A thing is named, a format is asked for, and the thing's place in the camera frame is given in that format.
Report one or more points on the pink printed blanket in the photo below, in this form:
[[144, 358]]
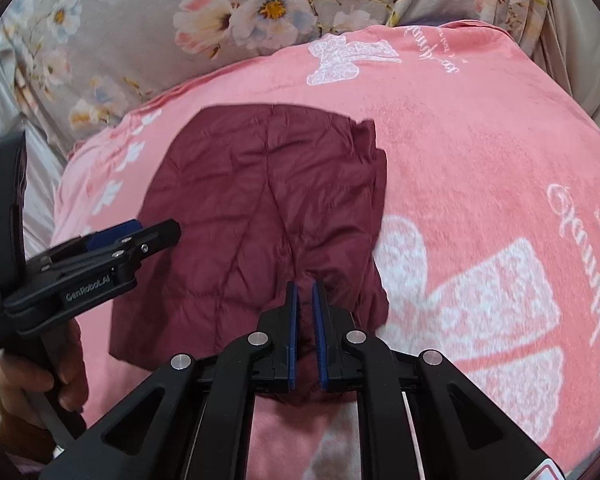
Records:
[[480, 135]]

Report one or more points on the white cloth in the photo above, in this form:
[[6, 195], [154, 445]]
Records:
[[580, 50], [40, 185]]

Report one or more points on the maroon puffer jacket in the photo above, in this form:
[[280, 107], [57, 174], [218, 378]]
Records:
[[260, 200]]

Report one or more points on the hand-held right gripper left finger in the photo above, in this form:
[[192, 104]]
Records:
[[292, 345]]

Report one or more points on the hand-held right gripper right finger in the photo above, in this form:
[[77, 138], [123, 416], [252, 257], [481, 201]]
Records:
[[319, 345]]

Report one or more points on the person's left hand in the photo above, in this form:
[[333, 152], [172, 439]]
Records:
[[20, 377]]

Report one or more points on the grey floral bed sheet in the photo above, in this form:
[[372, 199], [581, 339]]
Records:
[[145, 45]]

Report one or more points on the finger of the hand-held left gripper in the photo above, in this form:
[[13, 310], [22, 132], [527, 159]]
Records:
[[112, 235], [155, 240]]

